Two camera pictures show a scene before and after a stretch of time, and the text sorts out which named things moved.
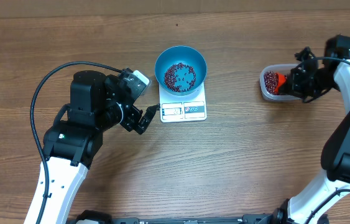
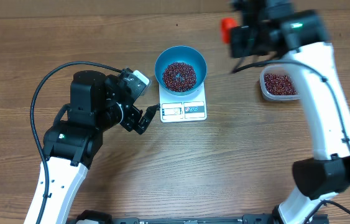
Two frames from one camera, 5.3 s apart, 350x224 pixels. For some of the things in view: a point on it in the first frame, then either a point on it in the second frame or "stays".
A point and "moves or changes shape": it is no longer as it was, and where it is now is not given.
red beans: [170, 78] moves or changes shape
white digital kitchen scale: [191, 107] stays
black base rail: [92, 216] stays
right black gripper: [295, 87] to [240, 38]
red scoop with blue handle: [280, 79] to [226, 23]
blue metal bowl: [180, 70] stays
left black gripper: [130, 123] stays
